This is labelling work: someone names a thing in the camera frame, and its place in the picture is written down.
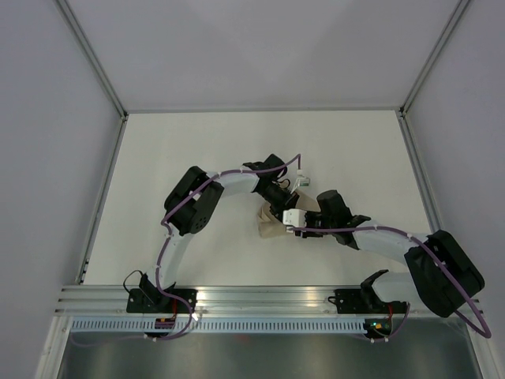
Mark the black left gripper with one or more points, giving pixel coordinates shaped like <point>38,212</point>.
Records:
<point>289,201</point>

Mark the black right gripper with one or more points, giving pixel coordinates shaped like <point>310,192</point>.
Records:
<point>308,234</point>

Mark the beige cloth napkin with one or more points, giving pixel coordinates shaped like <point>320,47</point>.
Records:
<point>269,227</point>

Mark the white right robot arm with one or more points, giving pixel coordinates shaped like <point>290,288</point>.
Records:
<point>440,275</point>

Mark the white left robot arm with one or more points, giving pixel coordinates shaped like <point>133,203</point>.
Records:
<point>189,208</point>

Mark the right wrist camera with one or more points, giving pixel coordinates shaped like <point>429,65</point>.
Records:
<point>294,218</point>

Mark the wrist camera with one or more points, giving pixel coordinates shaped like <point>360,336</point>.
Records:
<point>294,218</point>
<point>300,181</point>

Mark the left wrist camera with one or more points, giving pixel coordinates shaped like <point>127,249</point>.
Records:
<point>300,181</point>

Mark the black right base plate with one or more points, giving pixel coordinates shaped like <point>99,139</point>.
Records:
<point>359,301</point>

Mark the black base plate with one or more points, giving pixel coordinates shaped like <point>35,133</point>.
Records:
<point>139,302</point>
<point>359,301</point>

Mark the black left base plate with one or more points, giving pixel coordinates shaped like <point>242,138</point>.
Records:
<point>139,302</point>

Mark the white slotted cable duct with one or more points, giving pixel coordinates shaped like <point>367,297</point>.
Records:
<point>222,324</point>

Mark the aluminium mounting rail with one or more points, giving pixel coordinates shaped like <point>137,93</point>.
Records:
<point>212,301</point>

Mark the right aluminium frame post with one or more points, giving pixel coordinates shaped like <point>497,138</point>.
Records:
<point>441,43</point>

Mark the aluminium frame post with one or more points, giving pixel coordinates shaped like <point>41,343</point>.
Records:
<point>91,57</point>
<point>441,43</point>

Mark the left aluminium frame post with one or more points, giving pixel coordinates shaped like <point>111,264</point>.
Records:
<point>91,57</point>

